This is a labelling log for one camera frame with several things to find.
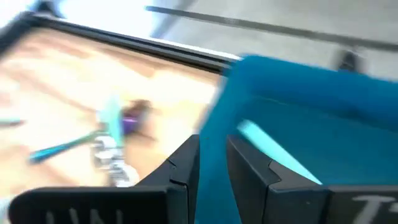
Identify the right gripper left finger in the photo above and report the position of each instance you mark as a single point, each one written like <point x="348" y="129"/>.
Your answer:
<point x="109" y="205"/>

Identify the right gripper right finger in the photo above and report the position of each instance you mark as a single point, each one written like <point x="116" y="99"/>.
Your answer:
<point x="295" y="202"/>

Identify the blue plastic bin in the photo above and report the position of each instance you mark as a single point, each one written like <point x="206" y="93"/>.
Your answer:
<point x="311" y="109"/>

